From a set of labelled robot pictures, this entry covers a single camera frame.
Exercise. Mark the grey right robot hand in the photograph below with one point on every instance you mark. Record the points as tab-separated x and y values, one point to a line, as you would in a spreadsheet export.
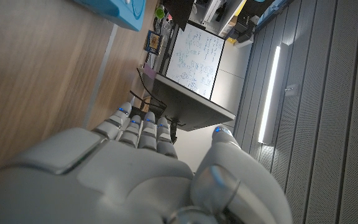
120	186

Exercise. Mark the blue toy piano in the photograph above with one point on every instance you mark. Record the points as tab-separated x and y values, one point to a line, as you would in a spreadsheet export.
117	11

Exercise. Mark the dark computer monitor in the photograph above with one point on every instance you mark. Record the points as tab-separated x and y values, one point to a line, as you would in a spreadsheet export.
191	109

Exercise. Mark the whiteboard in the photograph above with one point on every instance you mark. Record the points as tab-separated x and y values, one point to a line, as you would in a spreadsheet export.
196	59

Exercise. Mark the small yellow blue box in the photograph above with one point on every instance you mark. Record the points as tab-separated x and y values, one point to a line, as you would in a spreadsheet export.
153	42

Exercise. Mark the long ceiling light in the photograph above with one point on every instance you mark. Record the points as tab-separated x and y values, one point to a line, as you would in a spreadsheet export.
269	93

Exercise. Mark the small green object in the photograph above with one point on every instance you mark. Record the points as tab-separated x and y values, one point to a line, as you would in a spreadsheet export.
159	12

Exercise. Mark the white shelf cabinet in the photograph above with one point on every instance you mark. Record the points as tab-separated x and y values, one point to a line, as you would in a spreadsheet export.
213	12

